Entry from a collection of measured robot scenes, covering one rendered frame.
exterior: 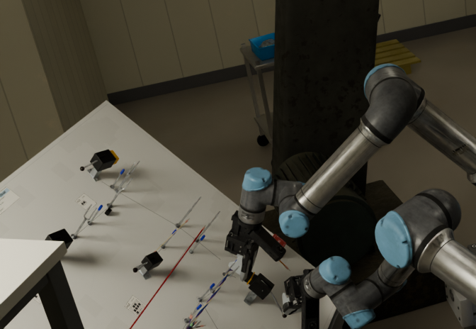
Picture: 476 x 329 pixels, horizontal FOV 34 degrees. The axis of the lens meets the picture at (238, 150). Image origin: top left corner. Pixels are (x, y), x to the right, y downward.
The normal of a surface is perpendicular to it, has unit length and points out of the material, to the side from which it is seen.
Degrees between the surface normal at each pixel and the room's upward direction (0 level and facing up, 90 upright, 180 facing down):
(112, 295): 45
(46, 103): 90
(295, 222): 90
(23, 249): 0
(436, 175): 0
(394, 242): 87
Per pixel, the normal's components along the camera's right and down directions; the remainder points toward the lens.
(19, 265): -0.20, -0.89
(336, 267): 0.34, -0.45
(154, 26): 0.07, 0.40
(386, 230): -0.84, 0.36
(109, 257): 0.50, -0.64
